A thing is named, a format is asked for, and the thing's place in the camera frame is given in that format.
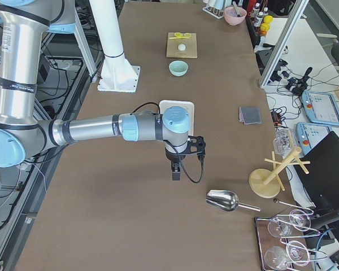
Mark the upper blue teach pendant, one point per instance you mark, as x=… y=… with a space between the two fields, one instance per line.
x=320 y=107

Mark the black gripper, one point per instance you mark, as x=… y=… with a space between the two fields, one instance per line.
x=172 y=158

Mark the wine glass rack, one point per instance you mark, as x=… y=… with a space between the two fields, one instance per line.
x=281 y=241

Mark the mint green bowl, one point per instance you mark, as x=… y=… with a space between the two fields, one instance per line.
x=178 y=68

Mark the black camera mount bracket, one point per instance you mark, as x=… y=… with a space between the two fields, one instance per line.
x=196 y=145

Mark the aluminium frame post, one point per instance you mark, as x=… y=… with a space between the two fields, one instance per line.
x=287 y=31

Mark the metal scoop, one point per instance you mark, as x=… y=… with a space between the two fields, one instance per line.
x=227 y=200

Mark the metal cylinder tool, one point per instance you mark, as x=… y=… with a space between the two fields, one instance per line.
x=236 y=8

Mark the lower blue teach pendant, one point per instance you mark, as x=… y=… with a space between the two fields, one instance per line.
x=310 y=134

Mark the blue teach pendant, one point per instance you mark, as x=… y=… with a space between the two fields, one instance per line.
x=320 y=107
x=310 y=134

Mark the cream serving tray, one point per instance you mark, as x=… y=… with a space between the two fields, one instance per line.
x=189 y=106

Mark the grey folded cloth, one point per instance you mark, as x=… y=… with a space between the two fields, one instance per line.
x=249 y=115

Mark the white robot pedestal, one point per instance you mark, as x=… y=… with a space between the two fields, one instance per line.
x=117 y=74

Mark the yellow plastic knife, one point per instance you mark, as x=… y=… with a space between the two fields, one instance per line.
x=174 y=38

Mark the wooden mug tree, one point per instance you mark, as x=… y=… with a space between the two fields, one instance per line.
x=267 y=184

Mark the pink bowl with ice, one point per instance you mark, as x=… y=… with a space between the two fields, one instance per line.
x=231 y=17

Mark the wooden cutting board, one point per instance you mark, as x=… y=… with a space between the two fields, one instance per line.
x=189 y=52

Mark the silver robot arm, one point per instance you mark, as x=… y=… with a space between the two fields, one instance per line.
x=22 y=136

